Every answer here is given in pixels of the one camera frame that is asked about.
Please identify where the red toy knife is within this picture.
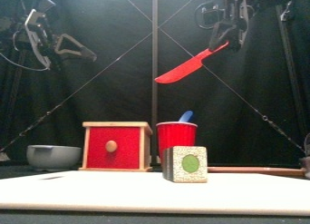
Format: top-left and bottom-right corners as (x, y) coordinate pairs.
(153, 41), (229, 85)

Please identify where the green centre sushi block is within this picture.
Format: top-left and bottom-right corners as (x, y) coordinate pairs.
(161, 145), (209, 184)

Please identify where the white cutting board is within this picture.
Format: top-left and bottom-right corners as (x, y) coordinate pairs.
(0, 170), (310, 218)

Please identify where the wooden box red front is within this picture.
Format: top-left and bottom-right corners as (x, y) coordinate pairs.
(78, 121), (153, 173)

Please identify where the red plastic cup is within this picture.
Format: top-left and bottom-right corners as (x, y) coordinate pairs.
(155, 121), (200, 164)

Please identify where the grey bowl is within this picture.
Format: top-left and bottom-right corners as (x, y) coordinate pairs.
(25, 144), (84, 171)

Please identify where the black looped gripper cable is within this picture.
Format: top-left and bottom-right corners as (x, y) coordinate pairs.
(193, 0), (221, 31)

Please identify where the thin diagonal brace wire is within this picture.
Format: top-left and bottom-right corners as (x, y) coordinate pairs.
(0, 0), (204, 151)
(116, 0), (307, 154)

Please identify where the dark side frame strut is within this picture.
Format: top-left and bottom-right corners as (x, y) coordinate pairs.
(275, 0), (304, 140)

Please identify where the vertical metal frame pole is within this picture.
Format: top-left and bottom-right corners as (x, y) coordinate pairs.
(149, 0), (160, 167)

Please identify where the blue utensil handle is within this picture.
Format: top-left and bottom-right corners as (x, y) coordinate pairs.
(176, 110), (195, 123)

